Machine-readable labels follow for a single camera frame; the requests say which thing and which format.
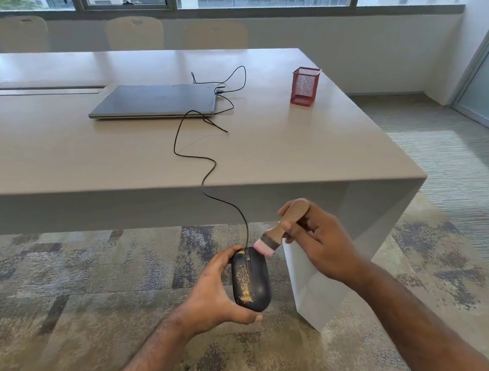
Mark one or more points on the red mesh pen holder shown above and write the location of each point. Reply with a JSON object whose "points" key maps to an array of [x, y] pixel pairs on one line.
{"points": [[304, 87]]}

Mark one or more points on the person's right forearm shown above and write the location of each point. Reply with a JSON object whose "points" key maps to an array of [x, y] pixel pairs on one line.
{"points": [[419, 330]]}

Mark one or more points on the black dusty computer mouse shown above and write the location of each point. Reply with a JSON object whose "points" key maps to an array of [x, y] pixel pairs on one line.
{"points": [[255, 279]]}

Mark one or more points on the wooden brush with pink bristles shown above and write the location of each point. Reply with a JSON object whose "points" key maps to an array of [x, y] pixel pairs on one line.
{"points": [[272, 239]]}

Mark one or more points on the person's right hand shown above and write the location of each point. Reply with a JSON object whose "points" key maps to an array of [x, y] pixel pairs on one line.
{"points": [[328, 248]]}

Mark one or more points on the grey closed laptop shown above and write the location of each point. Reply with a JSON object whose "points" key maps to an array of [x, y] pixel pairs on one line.
{"points": [[151, 100]]}

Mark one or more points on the person's left hand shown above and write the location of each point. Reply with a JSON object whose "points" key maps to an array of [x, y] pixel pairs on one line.
{"points": [[211, 299]]}

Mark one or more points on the beige chair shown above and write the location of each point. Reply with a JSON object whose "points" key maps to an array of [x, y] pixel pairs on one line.
{"points": [[135, 35], [215, 37], [22, 36]]}

